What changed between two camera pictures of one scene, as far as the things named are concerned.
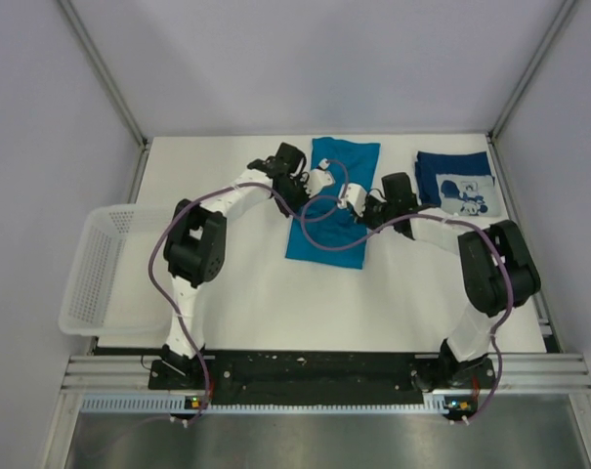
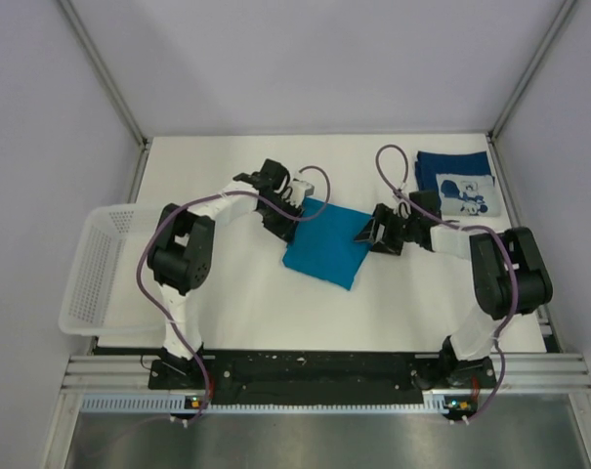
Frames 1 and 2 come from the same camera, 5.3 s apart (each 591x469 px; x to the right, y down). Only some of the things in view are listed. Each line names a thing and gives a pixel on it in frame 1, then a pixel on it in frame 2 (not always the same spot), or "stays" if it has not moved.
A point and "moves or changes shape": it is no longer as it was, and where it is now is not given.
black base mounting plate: [319, 378] stays
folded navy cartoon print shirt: [457, 183] stays
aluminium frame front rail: [514, 372] stays
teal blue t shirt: [320, 232] moves or changes shape
